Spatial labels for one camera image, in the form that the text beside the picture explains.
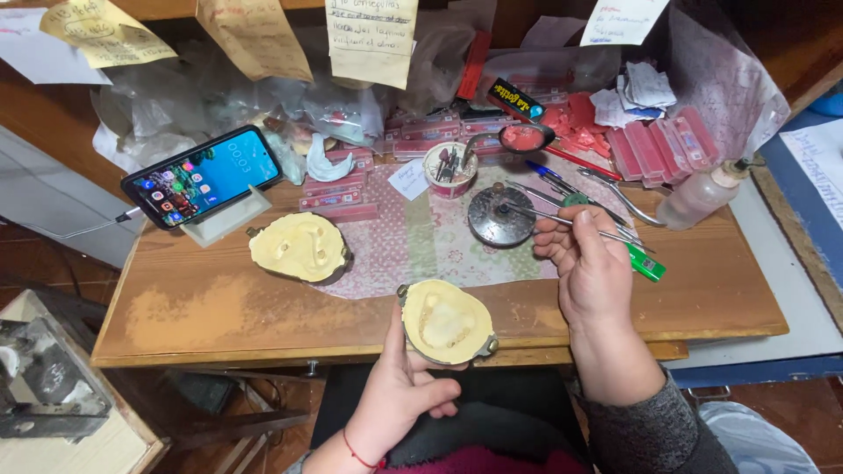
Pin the person's right hand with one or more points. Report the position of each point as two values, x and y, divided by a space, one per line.
593 276

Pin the person's left hand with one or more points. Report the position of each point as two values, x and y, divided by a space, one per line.
395 395

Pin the thin metal wax spatula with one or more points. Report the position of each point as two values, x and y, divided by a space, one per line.
632 239

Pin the plaster-filled dental flask half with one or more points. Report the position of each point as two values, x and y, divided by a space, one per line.
448 322
300 247

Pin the green lighter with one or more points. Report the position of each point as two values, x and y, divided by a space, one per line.
647 263

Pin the green round tool knob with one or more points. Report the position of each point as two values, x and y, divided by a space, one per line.
575 199

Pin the metal pliers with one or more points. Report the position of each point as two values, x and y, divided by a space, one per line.
622 196

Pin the metal drawer knob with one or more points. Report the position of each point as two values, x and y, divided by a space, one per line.
311 368

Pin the metal tweezers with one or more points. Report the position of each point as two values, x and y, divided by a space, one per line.
537 194

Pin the round metal burner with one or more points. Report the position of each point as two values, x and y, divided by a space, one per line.
500 220

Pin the person's dark clothing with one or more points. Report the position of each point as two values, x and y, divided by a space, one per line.
500 421

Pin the red pencil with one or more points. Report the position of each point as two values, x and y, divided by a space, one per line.
583 162

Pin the blue pen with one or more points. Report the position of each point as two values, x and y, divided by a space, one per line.
543 171

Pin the clear plastic squeeze bottle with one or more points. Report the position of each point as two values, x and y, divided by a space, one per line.
701 194

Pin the row of pink plastic boxes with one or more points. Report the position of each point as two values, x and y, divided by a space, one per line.
658 148

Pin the pile of pink wax pieces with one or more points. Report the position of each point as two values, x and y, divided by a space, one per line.
583 125

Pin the pink patterned cloth mat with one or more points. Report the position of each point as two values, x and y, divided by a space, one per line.
408 243

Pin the metal spoon with pink wax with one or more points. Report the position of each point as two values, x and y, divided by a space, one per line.
523 138

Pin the cup of dental burs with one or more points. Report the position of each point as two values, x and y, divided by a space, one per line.
450 172

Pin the crumpled white papers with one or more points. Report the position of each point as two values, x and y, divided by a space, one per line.
635 92

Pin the black glue box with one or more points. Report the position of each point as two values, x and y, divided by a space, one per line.
515 100

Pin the small white paper slip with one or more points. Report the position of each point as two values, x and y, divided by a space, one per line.
408 179

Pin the stack of pink tooth cards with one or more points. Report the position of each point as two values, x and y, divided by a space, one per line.
342 191

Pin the blue board with paper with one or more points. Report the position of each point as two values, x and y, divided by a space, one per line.
803 217

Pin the white plastic bag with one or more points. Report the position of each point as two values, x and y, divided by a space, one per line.
757 441

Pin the white plaster dental cast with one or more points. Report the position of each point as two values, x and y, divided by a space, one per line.
326 168

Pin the large clear plastic bag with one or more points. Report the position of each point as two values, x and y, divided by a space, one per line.
724 79

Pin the red flat packet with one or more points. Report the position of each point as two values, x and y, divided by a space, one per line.
474 64

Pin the white phone stand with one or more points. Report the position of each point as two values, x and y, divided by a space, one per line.
227 217

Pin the white note with red writing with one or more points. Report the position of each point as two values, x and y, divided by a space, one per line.
622 20

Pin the black smartphone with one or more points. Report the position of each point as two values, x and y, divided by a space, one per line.
201 174

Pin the cream handwritten note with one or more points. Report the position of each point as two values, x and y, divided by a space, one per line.
372 43

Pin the grey metal flask press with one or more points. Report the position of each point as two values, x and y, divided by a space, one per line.
49 382

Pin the heap of clear plastic bags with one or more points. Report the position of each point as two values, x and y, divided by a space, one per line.
197 108

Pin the tan handwritten note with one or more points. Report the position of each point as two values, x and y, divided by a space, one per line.
253 36

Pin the yellow handwritten note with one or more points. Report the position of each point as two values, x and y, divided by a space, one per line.
105 33

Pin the white paper sheet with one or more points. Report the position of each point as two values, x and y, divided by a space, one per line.
39 59

